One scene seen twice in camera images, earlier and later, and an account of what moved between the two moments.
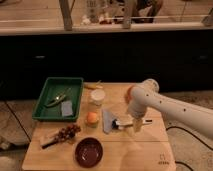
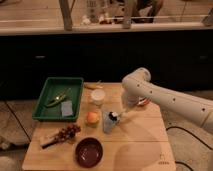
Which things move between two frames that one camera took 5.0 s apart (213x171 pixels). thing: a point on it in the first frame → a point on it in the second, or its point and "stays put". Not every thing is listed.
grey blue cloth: x=107 y=118 stays put
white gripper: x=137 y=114 → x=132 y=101
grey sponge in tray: x=67 y=108 stays put
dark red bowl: x=89 y=152 stays put
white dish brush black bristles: x=120 y=125 → x=113 y=115
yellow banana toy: x=93 y=85 stays put
